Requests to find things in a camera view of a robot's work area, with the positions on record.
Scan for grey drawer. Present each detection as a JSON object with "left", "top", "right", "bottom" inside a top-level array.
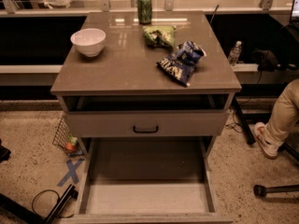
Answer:
[
  {"left": 64, "top": 110, "right": 228, "bottom": 137},
  {"left": 61, "top": 137, "right": 233, "bottom": 224}
]

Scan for grey drawer cabinet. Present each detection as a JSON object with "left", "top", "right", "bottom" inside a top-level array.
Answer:
[{"left": 50, "top": 10, "right": 243, "bottom": 224}]

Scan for blue chip bag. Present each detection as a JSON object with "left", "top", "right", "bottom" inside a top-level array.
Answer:
[{"left": 157, "top": 41, "right": 206, "bottom": 87}]

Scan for green chip bag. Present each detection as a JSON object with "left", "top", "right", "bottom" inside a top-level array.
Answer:
[{"left": 143, "top": 25, "right": 175, "bottom": 47}]

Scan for white bowl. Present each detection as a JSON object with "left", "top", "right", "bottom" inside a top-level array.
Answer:
[{"left": 70, "top": 28, "right": 106, "bottom": 57}]

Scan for orange green item in basket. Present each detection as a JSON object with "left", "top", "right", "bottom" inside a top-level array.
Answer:
[{"left": 64, "top": 134, "right": 78, "bottom": 153}]

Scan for clear water bottle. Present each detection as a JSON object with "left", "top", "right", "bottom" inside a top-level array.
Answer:
[{"left": 228, "top": 41, "right": 242, "bottom": 66}]

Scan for green soda can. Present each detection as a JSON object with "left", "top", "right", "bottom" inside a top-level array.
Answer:
[{"left": 137, "top": 0, "right": 152, "bottom": 24}]

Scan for black table leg right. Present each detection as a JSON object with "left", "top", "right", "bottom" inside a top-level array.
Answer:
[{"left": 233, "top": 97, "right": 255, "bottom": 145}]

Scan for black bag on ledge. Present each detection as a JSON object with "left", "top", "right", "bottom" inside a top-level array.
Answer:
[{"left": 250, "top": 49, "right": 299, "bottom": 72}]

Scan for white sneaker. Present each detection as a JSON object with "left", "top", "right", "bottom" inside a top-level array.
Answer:
[{"left": 254, "top": 122, "right": 278, "bottom": 160}]

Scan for person's leg beige trousers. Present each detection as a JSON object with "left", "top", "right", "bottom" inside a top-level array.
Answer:
[{"left": 264, "top": 79, "right": 299, "bottom": 147}]

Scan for black chair leg caster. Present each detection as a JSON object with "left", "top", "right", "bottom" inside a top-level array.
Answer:
[{"left": 253, "top": 185, "right": 299, "bottom": 197}]

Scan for black stand leg left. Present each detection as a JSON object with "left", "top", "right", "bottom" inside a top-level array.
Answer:
[{"left": 0, "top": 185, "right": 78, "bottom": 224}]

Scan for wire mesh basket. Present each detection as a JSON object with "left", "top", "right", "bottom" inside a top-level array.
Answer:
[{"left": 52, "top": 118, "right": 83, "bottom": 157}]

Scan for black cable on floor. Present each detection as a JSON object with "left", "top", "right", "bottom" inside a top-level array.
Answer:
[{"left": 31, "top": 189, "right": 76, "bottom": 219}]

